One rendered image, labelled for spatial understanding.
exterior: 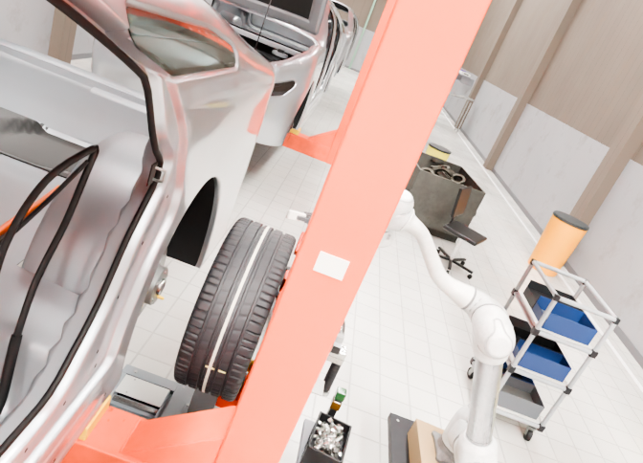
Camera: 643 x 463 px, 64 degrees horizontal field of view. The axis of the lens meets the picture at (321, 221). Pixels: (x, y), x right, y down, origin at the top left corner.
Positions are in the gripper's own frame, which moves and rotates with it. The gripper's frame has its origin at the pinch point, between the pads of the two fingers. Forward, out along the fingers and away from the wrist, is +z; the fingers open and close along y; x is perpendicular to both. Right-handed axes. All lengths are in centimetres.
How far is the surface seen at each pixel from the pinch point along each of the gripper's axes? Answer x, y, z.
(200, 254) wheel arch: -43, 45, 17
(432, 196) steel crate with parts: -44, 308, -289
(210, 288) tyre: -24.2, -18.7, 27.4
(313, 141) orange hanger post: -28, 329, -137
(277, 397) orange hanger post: -26, -66, 17
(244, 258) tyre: -14.9, -11.9, 17.5
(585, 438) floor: -116, 18, -273
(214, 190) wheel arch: -8.5, 32.2, 22.7
